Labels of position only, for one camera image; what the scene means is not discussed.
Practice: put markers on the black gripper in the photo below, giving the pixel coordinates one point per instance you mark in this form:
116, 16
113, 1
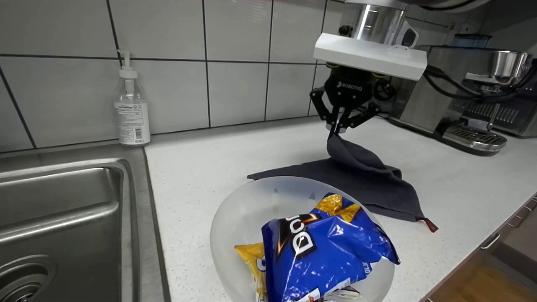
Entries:
353, 86

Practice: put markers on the grey towel with red tag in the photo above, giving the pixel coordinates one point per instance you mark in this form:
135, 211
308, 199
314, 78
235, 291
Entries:
370, 179

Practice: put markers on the stainless steel espresso machine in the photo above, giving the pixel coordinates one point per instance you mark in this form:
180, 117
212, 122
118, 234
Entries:
430, 107

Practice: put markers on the translucent plastic bowl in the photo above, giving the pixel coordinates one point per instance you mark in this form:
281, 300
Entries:
252, 212

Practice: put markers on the blue chips bag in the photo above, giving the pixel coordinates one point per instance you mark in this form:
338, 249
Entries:
324, 253

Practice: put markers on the clear soap pump bottle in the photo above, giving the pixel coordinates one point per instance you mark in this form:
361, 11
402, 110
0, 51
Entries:
131, 118

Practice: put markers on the wooden base cabinet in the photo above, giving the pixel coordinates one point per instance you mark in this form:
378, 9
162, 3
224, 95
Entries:
522, 237

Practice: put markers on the stainless steel sink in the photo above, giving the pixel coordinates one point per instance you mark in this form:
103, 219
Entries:
61, 224

